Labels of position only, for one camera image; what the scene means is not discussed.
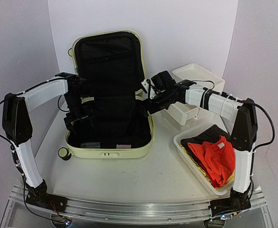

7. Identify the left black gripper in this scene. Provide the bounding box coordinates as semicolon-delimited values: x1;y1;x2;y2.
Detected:
64;93;97;133

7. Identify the white three-drawer storage cabinet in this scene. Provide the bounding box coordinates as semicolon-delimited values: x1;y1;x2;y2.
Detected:
165;63;225;127

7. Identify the white perforated plastic basket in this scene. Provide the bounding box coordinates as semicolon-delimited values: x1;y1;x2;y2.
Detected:
173;122;234;196

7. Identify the black garment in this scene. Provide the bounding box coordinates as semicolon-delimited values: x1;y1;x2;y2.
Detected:
181;124;230;158

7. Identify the pale green hard-shell suitcase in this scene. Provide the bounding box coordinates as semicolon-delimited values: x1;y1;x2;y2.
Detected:
58;31;154;161

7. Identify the orange red garment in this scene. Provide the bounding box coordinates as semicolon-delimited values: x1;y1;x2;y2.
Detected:
187;136;235;185

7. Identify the yellow garment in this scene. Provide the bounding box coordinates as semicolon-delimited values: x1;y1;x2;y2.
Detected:
181;145;235;190

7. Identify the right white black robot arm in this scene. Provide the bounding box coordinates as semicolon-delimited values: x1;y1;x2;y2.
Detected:
141;79;272;220

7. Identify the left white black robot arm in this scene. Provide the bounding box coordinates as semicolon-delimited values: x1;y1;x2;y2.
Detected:
0;72;92;213

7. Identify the dark clear small container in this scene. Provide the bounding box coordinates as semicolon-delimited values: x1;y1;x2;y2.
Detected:
80;142;100;149

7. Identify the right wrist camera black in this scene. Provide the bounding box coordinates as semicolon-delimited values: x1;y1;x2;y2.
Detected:
141;71;176;100

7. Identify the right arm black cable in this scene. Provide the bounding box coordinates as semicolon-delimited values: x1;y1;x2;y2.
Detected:
191;80;276;198

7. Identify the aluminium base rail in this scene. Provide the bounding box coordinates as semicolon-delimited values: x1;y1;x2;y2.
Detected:
0;184;273;228

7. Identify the left base black cable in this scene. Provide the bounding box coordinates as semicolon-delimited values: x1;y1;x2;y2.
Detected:
22;187;58;223

